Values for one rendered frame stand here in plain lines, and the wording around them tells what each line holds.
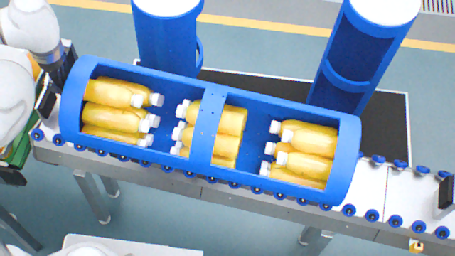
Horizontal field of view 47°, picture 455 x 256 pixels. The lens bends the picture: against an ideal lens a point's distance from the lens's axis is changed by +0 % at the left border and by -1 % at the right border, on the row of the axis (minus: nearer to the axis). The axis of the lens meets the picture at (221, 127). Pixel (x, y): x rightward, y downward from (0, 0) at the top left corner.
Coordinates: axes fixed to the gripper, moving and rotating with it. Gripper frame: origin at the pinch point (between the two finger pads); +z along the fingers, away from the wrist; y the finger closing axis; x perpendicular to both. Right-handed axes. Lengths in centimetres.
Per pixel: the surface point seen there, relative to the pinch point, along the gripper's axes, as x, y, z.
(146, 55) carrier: 8, -46, 42
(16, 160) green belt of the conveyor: -16.7, 16.4, 26.5
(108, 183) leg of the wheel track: -2, -7, 96
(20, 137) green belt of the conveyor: -18.5, 8.2, 26.1
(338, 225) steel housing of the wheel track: 94, 11, 29
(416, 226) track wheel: 116, 9, 19
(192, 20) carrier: 27, -51, 20
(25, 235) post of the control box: -29, 27, 92
